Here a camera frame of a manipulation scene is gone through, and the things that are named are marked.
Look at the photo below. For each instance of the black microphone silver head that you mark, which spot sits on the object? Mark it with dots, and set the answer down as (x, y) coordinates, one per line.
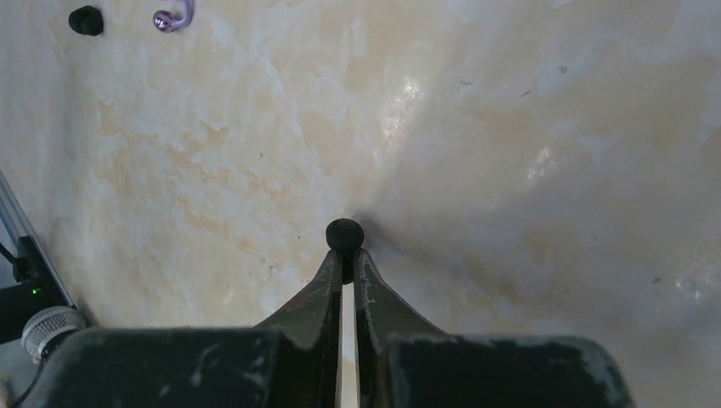
(46, 329)

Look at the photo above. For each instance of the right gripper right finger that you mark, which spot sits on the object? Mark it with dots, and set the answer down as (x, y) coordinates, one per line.
(406, 361)

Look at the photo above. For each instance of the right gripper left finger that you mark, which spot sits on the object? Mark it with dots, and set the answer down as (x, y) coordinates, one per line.
(290, 359)

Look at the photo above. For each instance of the purple earbud upper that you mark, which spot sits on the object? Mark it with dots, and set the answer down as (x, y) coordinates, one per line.
(168, 22)

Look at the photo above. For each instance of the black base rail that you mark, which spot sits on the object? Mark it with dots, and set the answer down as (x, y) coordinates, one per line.
(34, 283)

